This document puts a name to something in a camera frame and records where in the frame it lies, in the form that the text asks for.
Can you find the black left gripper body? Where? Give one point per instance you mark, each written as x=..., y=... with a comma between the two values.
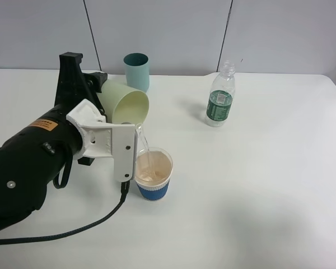
x=66, y=135

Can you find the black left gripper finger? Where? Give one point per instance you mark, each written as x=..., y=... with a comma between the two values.
x=71, y=79

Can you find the pale green plastic cup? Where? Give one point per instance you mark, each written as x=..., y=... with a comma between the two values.
x=123, y=104

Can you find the clear bottle green label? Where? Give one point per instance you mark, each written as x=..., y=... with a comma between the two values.
x=221, y=96

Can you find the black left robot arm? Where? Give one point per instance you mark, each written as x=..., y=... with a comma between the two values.
x=43, y=151

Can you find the teal plastic cup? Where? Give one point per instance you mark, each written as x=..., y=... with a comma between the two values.
x=137, y=71

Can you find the blue sleeved paper cup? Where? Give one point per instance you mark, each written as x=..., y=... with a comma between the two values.
x=153, y=172

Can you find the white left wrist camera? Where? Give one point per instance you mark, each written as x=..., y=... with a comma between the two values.
x=105, y=140

